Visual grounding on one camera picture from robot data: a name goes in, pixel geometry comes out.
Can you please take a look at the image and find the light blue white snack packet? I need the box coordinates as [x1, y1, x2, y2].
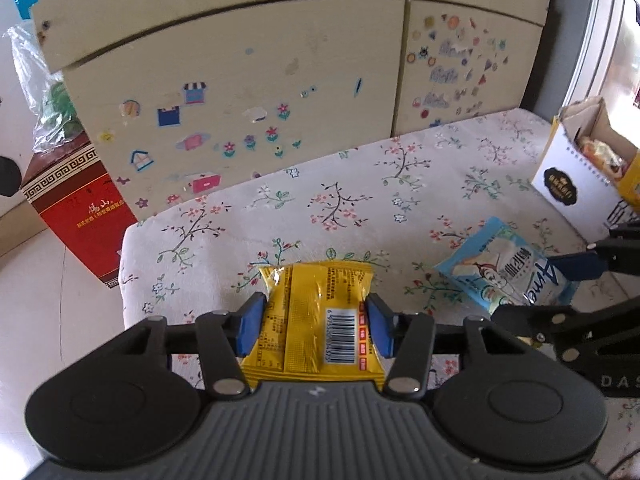
[432, 216, 581, 318]

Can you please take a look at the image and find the clear plastic bag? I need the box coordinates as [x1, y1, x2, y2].
[5, 22, 86, 153]

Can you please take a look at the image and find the red carton box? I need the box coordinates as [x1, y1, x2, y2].
[22, 132, 138, 292]

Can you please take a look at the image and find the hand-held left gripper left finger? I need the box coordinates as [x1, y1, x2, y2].
[125, 292, 266, 402]

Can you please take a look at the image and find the white cardboard box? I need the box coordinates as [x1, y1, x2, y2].
[530, 96, 640, 241]

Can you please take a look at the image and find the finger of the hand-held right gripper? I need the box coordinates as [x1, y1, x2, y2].
[491, 296, 640, 347]
[550, 227, 640, 281]

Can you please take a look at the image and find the cream croissant snack packet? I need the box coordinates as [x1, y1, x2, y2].
[575, 135, 628, 181]

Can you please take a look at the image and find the floral tablecloth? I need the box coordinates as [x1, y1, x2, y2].
[120, 107, 640, 461]

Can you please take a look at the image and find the yellow snack packet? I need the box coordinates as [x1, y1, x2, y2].
[240, 260, 388, 393]

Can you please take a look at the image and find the black vase wall sticker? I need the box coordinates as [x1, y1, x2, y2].
[0, 156, 23, 198]

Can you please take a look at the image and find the beige cabinet with stickers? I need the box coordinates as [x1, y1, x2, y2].
[31, 0, 551, 223]

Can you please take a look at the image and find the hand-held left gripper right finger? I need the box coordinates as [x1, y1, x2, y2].
[365, 294, 532, 395]

